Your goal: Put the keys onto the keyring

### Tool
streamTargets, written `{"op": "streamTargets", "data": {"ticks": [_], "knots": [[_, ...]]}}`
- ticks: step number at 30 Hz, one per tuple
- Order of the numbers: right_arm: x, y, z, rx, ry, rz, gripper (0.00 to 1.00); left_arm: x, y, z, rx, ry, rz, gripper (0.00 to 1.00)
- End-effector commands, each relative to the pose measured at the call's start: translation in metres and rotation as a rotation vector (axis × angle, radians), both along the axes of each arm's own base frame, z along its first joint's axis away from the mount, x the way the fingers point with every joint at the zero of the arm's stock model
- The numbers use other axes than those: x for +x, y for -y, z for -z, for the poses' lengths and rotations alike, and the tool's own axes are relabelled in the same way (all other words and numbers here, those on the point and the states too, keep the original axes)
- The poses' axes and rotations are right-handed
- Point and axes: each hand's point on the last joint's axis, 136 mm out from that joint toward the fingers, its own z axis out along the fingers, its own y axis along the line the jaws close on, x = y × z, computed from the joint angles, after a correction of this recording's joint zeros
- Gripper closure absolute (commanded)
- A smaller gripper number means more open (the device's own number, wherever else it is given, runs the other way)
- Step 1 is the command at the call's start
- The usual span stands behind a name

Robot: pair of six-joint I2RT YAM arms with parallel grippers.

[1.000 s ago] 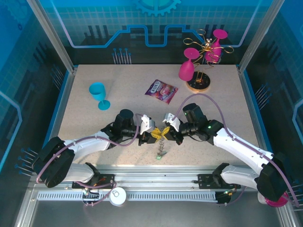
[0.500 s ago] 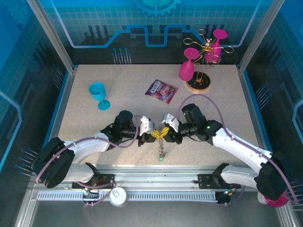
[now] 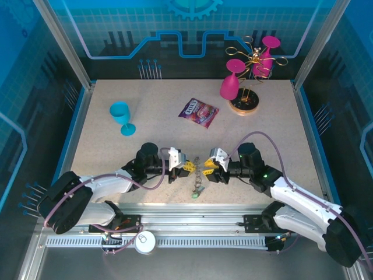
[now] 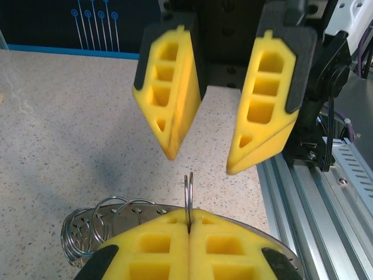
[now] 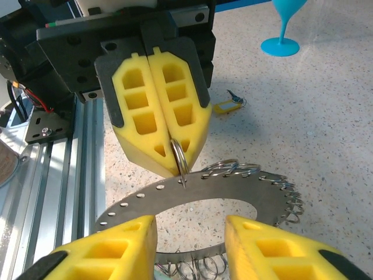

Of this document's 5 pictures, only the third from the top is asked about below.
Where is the metal keyring strip with rings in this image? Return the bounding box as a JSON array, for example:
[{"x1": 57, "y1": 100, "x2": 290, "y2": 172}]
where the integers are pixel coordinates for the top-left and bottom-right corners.
[{"x1": 191, "y1": 156, "x2": 206, "y2": 195}]

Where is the purple candy bag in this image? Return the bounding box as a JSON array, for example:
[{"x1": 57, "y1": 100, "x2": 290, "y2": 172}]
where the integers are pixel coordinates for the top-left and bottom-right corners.
[{"x1": 178, "y1": 97, "x2": 220, "y2": 130}]

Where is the blue plastic goblet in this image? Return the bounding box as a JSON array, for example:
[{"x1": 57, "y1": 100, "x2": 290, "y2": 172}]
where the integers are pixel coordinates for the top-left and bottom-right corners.
[{"x1": 109, "y1": 101, "x2": 136, "y2": 137}]

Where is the pink plastic goblet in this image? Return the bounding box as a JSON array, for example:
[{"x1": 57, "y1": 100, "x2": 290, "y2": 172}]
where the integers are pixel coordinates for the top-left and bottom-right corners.
[
  {"x1": 251, "y1": 36, "x2": 281, "y2": 78},
  {"x1": 219, "y1": 58, "x2": 247, "y2": 102}
]

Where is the white round cap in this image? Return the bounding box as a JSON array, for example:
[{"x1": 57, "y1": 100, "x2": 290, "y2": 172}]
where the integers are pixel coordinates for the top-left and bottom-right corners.
[{"x1": 133, "y1": 230, "x2": 157, "y2": 256}]

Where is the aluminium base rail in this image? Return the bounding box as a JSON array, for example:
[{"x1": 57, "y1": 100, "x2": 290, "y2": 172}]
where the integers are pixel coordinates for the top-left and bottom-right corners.
[{"x1": 59, "y1": 202, "x2": 336, "y2": 236}]

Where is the gold wire glass rack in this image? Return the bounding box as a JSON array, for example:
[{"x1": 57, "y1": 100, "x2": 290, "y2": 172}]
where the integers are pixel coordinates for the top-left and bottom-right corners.
[{"x1": 224, "y1": 35, "x2": 289, "y2": 117}]

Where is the aluminium frame side beam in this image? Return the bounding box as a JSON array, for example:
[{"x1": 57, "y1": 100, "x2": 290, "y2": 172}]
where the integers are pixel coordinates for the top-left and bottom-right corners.
[
  {"x1": 291, "y1": 81, "x2": 373, "y2": 280},
  {"x1": 17, "y1": 83, "x2": 97, "y2": 280}
]

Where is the white slotted cable duct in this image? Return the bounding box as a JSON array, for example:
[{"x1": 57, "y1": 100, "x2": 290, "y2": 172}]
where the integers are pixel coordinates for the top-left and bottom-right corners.
[{"x1": 45, "y1": 235, "x2": 270, "y2": 249}]

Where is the aluminium frame post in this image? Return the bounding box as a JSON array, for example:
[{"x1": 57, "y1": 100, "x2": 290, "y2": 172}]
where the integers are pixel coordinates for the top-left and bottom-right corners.
[
  {"x1": 292, "y1": 0, "x2": 352, "y2": 90},
  {"x1": 31, "y1": 0, "x2": 97, "y2": 90}
]

